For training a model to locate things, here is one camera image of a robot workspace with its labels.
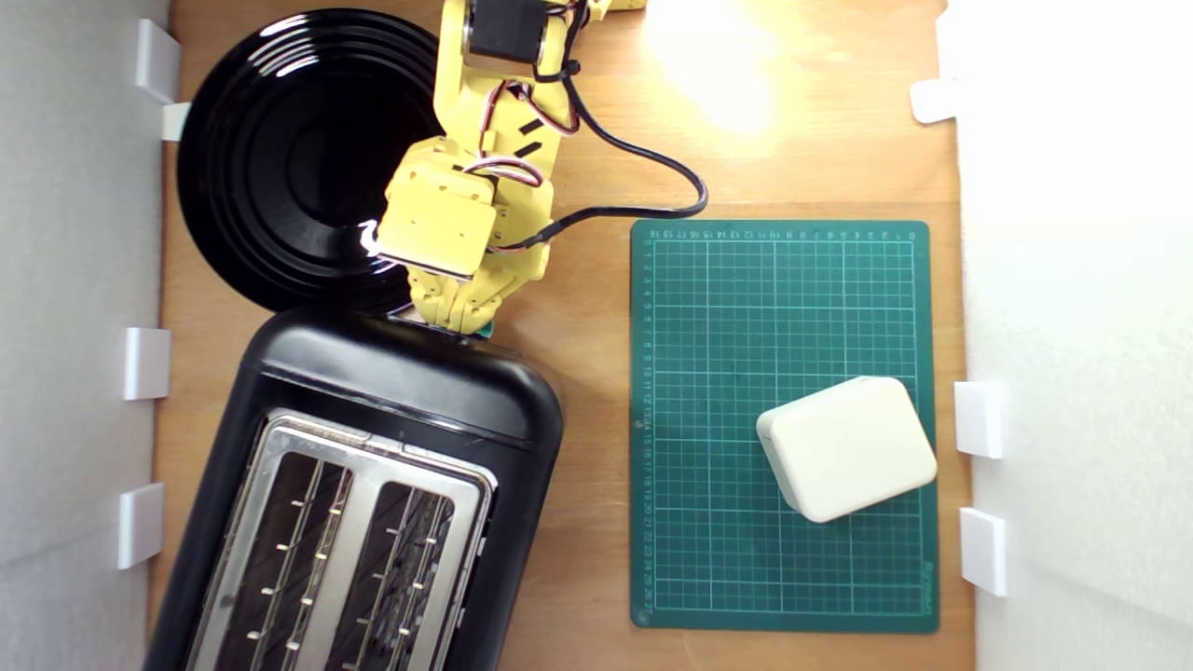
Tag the toaster lever with green tape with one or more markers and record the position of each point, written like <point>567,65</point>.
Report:
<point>485,329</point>

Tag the white rounded block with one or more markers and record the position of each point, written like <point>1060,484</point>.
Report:
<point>848,447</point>

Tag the black round plate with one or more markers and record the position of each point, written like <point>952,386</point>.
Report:
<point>270,168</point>

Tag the yellow gripper camera mount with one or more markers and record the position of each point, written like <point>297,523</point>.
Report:
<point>433,233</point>

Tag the green cutting mat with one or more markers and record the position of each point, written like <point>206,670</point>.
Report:
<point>736,308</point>

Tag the white wall clip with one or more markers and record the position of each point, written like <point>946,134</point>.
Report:
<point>979,419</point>
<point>147,363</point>
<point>932,101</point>
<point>140,527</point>
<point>157,61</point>
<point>983,550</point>
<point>174,121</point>

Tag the black two-slot toaster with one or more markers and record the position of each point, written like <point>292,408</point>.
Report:
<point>401,382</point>

